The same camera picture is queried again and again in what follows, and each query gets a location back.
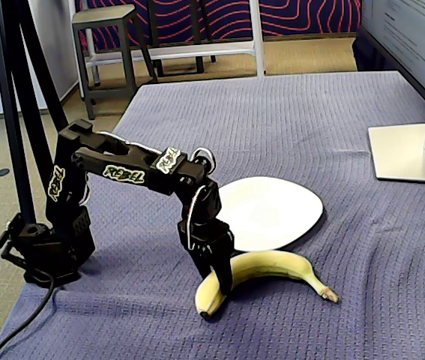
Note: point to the yellow banana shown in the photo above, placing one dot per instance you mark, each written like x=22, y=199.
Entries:
x=283, y=262

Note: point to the black robot arm with stickers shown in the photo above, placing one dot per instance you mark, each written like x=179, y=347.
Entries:
x=122, y=174

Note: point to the white square plate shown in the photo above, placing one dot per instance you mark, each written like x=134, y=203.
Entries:
x=272, y=213

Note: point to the purple-blue woven cloth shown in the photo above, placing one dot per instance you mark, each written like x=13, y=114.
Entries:
x=234, y=131

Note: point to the silver monitor stand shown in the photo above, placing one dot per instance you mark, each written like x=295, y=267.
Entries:
x=399, y=153

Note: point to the black floor disc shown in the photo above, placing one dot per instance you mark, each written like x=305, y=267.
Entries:
x=2, y=172

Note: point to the navy panel with red lines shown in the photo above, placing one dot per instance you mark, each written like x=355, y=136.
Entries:
x=302, y=18

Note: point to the black tripod stand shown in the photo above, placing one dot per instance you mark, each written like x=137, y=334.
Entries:
x=9, y=93

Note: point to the grey stool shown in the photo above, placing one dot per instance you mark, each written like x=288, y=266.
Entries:
x=99, y=17

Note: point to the computer monitor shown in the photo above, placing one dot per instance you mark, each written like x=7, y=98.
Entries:
x=414, y=37

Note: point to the white table frame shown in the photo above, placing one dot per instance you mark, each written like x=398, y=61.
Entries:
x=257, y=37

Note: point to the black chair frame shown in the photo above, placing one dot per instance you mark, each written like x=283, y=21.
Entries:
x=154, y=22

